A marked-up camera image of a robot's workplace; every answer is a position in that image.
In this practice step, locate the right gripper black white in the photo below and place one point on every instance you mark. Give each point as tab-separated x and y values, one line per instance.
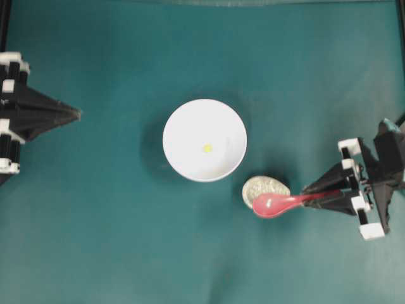
371	203

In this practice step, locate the yellow hexagonal prism block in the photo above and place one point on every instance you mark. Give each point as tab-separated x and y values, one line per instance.
207	148

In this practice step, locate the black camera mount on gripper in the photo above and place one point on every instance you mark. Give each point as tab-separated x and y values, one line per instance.
389	144

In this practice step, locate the pink ceramic spoon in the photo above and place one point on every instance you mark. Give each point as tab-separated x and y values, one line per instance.
271	205

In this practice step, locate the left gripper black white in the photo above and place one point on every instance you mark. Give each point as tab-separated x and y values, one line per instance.
26	124

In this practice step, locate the black frame post right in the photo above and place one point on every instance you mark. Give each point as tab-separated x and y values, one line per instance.
401	17

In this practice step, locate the speckled egg-shaped spoon rest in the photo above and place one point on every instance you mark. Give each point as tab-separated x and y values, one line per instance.
258	185

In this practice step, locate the black frame post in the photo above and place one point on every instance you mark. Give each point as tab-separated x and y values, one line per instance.
5	12
401	17

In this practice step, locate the black frame post left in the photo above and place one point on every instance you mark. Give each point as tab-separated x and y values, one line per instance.
5	12

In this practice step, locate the white round bowl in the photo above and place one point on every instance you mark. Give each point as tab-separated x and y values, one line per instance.
197	123

